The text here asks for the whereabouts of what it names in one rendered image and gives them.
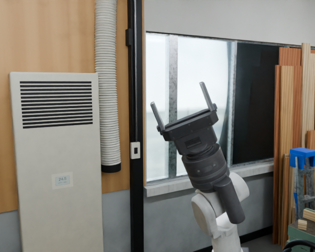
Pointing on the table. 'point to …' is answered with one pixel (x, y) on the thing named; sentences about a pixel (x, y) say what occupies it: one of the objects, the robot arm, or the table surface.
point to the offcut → (302, 224)
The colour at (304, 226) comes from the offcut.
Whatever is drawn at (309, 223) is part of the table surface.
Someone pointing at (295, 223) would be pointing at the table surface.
